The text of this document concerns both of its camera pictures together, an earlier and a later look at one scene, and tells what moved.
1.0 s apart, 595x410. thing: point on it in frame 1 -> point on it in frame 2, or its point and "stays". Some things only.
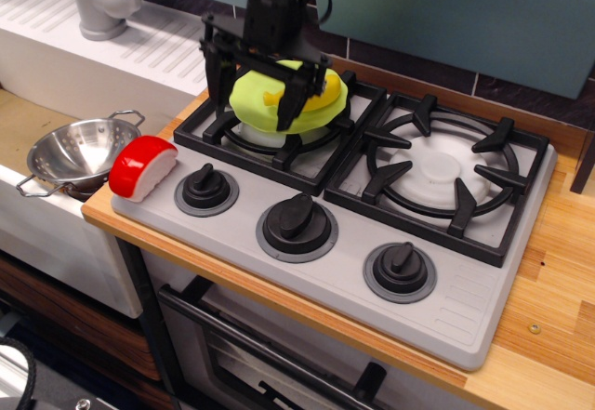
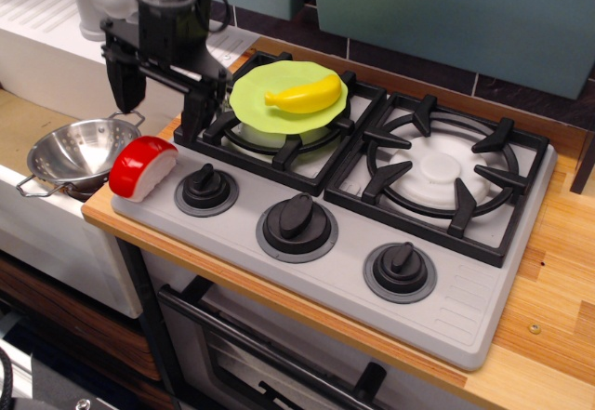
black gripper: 276,29 -> 172,30
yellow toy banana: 324,98 stays
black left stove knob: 206,192 stays
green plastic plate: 247,102 stays
